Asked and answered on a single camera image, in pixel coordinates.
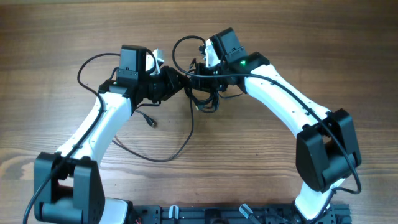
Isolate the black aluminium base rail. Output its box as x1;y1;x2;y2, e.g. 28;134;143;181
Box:
130;203;352;224

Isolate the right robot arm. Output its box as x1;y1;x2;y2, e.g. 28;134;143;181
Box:
188;28;361;223

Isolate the left camera black cable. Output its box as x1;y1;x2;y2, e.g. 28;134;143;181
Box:
22;52;122;224

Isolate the camera black cable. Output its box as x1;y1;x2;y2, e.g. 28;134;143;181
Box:
172;35;363;218
22;52;122;224

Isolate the black USB cable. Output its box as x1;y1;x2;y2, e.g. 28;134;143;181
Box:
111;90;195;163

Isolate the right camera black cable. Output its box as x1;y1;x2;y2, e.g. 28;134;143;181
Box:
172;35;363;218

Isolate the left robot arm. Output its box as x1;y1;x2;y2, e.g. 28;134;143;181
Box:
22;45;190;223

